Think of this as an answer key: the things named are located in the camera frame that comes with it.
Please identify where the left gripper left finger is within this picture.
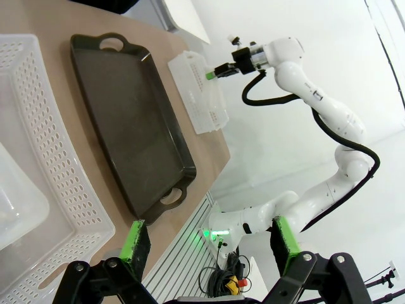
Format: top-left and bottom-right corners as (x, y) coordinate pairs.
(61, 219), (178, 304)

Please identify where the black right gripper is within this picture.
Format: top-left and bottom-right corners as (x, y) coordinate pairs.
(205, 47), (254, 82)

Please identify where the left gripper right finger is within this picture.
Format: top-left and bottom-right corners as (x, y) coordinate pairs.
(262, 217), (374, 304)

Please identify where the translucent white plastic flask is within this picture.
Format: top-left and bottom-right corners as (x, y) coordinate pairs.
(0, 142), (51, 251)

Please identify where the white perforated plastic basket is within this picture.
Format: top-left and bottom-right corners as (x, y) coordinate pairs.
(167, 50), (230, 134)
(0, 34), (116, 304)

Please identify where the yellow red emergency stop button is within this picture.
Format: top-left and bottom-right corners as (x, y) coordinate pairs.
(227, 274), (248, 293)

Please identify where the black tripod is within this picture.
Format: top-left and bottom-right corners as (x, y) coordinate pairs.
(363, 265), (405, 304)

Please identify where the dark brown plastic tray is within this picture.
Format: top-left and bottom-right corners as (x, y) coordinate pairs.
(69, 32), (197, 226)

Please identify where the white slotted table frame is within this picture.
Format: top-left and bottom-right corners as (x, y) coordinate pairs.
(141, 192), (230, 304)

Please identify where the black cable bundle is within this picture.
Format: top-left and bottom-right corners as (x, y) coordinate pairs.
(198, 242), (254, 298)

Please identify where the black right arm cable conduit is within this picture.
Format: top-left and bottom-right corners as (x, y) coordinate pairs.
(242, 71), (380, 234)

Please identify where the black hanging wall cable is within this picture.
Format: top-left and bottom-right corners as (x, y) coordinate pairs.
(363, 0), (405, 111)

